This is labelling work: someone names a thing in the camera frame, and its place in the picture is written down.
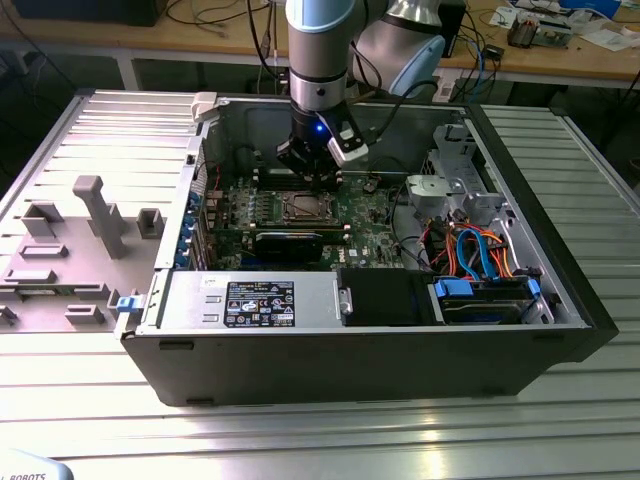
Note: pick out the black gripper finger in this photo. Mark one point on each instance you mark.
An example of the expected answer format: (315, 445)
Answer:
(300, 157)
(334, 180)

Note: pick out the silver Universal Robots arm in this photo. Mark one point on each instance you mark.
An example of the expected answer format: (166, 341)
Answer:
(317, 60)

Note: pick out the CPU socket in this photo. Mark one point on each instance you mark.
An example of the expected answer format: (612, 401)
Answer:
(286, 219)

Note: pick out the green RAM stick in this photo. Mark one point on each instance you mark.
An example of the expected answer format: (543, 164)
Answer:
(300, 229)

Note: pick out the green motherboard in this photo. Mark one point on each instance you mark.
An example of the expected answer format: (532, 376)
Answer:
(370, 235)

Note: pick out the black graphics card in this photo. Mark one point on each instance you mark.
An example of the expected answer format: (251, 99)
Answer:
(287, 247)

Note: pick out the metal drive cage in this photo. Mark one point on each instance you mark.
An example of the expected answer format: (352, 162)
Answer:
(430, 187)

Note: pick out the blue disk carrier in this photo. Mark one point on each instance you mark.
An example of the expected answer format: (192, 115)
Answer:
(452, 290)
(127, 304)

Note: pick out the black desktop box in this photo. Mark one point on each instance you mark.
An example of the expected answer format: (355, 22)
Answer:
(457, 30)

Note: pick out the wooden desk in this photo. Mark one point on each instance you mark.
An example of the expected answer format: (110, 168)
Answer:
(150, 37)

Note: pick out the grey power supply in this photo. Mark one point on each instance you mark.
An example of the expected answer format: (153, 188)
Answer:
(190, 305)

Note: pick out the black open PC case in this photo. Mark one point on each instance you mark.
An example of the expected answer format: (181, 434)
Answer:
(350, 365)

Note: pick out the hard disk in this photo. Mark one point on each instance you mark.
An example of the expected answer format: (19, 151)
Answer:
(480, 312)

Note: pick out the small black adapter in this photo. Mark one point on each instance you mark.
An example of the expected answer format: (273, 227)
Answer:
(495, 51)

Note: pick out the copper heat sink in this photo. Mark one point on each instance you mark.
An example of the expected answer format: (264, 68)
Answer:
(522, 32)

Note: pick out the large black box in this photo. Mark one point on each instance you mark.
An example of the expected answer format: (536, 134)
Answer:
(85, 12)

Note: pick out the grey parts rack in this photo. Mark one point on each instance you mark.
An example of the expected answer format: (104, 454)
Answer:
(75, 295)

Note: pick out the grey metal device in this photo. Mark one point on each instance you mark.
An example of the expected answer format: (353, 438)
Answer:
(555, 35)

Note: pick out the white paper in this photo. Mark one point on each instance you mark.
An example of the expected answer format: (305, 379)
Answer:
(607, 40)

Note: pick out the pale blue teach pendant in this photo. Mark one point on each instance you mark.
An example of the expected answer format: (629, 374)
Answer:
(30, 467)

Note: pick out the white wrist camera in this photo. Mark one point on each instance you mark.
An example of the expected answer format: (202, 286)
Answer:
(350, 150)

